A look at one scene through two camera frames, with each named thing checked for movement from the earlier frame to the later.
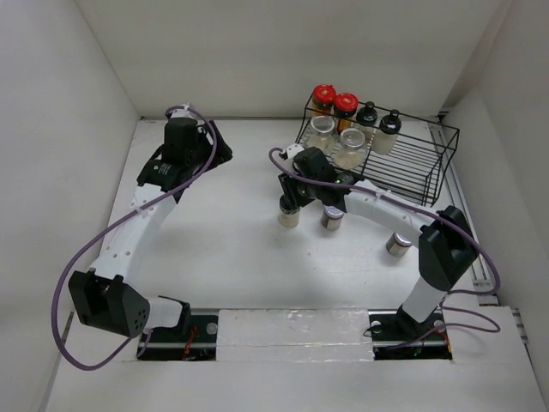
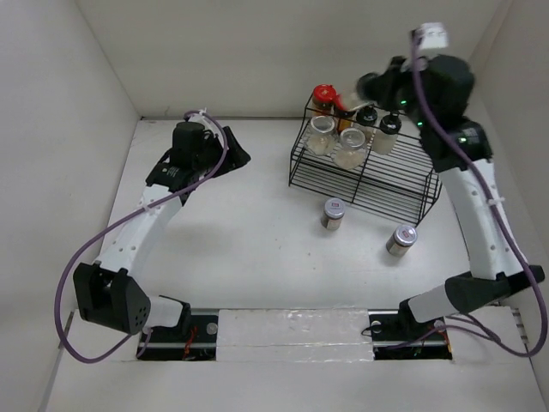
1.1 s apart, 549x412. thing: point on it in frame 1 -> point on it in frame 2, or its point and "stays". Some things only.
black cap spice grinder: [288, 216] -> [365, 87]
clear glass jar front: [351, 154] stays
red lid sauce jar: [323, 98] stays
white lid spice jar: [332, 218] stays
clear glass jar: [322, 133] stays
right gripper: [288, 185] -> [397, 69]
